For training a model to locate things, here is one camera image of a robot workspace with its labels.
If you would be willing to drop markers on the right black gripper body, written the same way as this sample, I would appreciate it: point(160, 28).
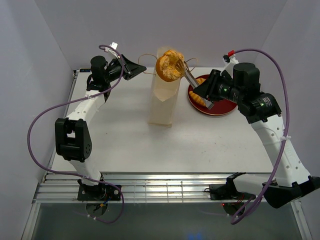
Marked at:
point(213, 88)

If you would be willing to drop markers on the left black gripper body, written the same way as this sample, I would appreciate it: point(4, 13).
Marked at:
point(127, 73)

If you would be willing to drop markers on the curved croissant bread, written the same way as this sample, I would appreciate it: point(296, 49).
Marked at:
point(200, 80)

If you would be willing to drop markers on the round flower-shaped bread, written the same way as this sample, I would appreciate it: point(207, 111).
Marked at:
point(166, 65)

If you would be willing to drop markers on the beige paper bag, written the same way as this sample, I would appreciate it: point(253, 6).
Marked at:
point(163, 95)

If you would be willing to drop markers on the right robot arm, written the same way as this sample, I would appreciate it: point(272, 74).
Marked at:
point(261, 110)

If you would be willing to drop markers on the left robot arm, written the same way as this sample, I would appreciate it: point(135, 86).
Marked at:
point(72, 136)

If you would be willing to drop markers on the striped croissant bread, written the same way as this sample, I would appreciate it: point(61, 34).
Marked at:
point(196, 99)

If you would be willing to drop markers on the dark red round plate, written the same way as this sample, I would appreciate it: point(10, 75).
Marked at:
point(220, 108)

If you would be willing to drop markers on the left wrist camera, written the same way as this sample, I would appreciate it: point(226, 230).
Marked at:
point(111, 49)

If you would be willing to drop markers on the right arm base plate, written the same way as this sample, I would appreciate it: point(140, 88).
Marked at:
point(226, 192)

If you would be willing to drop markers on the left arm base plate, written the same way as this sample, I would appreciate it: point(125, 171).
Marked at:
point(99, 192)

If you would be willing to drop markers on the aluminium frame rail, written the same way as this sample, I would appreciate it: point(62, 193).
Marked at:
point(137, 188)

